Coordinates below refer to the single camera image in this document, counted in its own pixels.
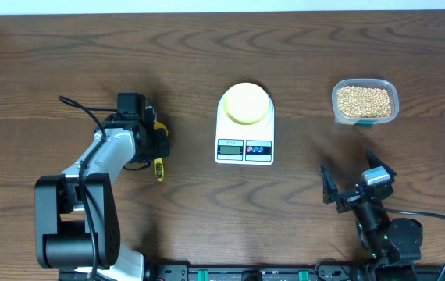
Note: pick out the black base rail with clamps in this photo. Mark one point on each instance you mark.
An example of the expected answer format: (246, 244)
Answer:
(323, 271)

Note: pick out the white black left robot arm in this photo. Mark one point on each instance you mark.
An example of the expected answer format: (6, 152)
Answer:
(77, 226)

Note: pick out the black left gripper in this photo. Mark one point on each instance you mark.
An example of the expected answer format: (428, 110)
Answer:
(160, 144)

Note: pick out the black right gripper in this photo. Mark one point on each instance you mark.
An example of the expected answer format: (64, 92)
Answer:
(330, 190)

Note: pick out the clear container of soybeans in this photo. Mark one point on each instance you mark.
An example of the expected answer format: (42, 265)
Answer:
(364, 102)

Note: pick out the white digital kitchen scale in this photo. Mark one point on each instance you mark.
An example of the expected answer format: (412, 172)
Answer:
(244, 144)

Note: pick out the yellow plastic scoop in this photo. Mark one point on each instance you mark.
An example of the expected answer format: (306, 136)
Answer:
(158, 162)

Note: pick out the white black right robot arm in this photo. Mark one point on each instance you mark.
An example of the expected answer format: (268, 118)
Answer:
(396, 243)

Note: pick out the yellow plastic bowl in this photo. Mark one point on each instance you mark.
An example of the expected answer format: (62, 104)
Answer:
(246, 103)

